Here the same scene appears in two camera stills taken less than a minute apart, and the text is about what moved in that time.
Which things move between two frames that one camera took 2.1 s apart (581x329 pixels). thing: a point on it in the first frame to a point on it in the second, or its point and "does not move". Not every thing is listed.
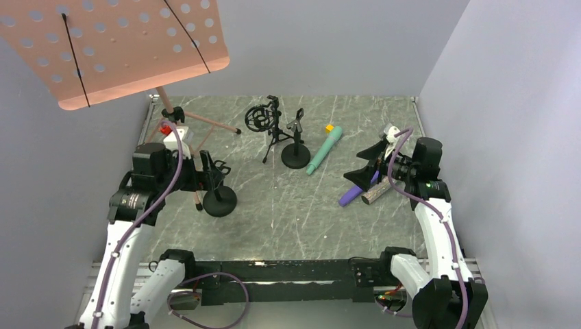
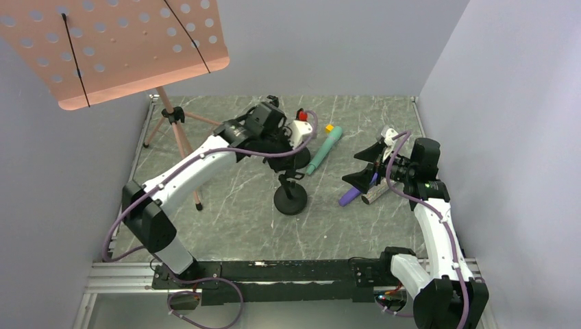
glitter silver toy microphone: (375, 191) does not move
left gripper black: (203, 167) to (283, 160)
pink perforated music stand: (86, 52) does not move
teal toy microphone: (334, 136) does not move
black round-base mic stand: (223, 200) to (290, 199)
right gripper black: (379, 163) does not move
